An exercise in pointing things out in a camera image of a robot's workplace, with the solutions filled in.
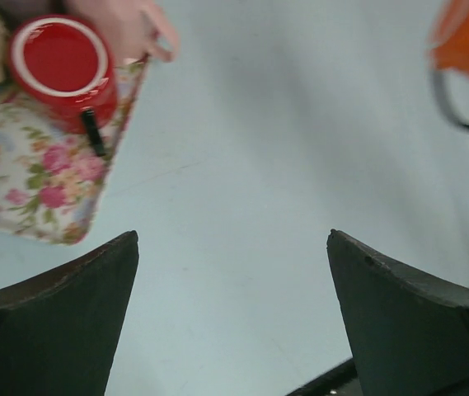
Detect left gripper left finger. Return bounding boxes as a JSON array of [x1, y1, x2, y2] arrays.
[[0, 231, 138, 395]]

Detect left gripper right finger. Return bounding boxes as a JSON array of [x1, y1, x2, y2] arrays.
[[327, 230, 469, 395]]

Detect red mug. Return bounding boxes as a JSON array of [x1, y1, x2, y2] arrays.
[[7, 14, 118, 157]]

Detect orange mug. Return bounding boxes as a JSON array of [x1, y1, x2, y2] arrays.
[[429, 0, 469, 133]]

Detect pink mug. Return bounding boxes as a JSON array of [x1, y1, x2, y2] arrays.
[[64, 0, 180, 65]]

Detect floral serving tray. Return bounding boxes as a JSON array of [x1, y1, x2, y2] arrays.
[[0, 58, 149, 245]]

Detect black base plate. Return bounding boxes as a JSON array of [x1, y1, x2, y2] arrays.
[[288, 359, 363, 396]]

